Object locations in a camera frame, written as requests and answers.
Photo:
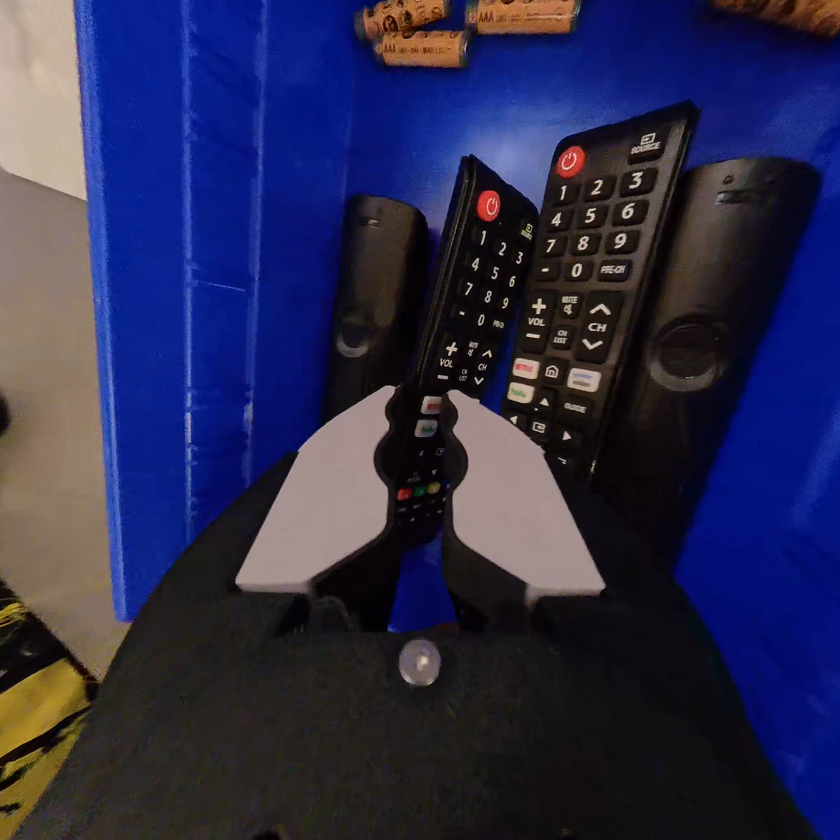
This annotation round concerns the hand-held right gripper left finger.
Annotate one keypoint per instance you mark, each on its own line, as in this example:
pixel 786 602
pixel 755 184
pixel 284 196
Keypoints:
pixel 321 512

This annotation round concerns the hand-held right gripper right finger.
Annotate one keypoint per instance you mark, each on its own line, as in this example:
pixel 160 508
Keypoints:
pixel 518 518

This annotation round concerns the black remote control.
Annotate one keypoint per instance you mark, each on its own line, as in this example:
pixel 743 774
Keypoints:
pixel 485 282
pixel 374 275
pixel 590 262
pixel 735 262

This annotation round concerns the blue plastic bin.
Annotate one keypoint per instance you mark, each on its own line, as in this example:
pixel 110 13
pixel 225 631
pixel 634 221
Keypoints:
pixel 262 262

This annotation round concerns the orange AAA battery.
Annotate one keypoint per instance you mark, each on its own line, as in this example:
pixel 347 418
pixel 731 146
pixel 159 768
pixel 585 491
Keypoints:
pixel 420 49
pixel 400 16
pixel 781 13
pixel 525 16

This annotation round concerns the yellow black patterned pants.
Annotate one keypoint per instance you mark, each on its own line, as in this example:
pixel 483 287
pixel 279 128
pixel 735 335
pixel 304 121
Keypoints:
pixel 39 709

